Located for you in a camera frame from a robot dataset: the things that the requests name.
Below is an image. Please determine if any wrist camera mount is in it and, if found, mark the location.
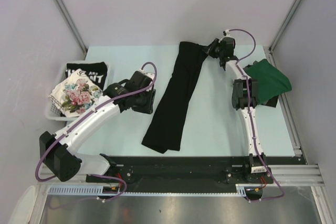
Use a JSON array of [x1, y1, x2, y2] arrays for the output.
[[223, 29, 232, 38], [140, 69, 155, 80]]

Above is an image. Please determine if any black printed t-shirt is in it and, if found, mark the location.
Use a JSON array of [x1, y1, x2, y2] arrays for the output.
[[65, 62, 109, 90]]

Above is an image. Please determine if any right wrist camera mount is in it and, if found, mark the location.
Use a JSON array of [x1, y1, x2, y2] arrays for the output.
[[223, 29, 232, 38]]

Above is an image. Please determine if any aluminium frame rail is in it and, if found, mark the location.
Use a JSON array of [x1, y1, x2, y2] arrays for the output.
[[270, 165, 324, 186]]

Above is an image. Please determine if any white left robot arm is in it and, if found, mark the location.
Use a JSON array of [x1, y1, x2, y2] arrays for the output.
[[38, 69, 157, 182]]

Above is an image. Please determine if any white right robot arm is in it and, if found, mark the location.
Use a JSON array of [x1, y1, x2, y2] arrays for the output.
[[204, 32, 268, 186]]

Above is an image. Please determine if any white plastic basket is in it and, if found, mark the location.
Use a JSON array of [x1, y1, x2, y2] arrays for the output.
[[46, 61, 110, 121]]

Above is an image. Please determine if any white floral t-shirt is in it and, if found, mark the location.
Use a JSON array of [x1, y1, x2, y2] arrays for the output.
[[48, 69, 102, 118]]

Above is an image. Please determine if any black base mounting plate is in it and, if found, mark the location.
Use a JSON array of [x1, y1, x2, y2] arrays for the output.
[[86, 155, 308, 192]]

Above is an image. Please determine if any plain black t-shirt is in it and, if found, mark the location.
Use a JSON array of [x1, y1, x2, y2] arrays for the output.
[[141, 41, 207, 154]]

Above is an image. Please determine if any green folded t-shirt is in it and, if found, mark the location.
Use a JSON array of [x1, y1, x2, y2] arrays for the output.
[[244, 59, 292, 104]]

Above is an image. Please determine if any white slotted cable duct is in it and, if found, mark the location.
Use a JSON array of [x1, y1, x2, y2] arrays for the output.
[[48, 185, 120, 196]]

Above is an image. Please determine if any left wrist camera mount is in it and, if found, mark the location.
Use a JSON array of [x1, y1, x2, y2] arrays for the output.
[[140, 69, 155, 80]]

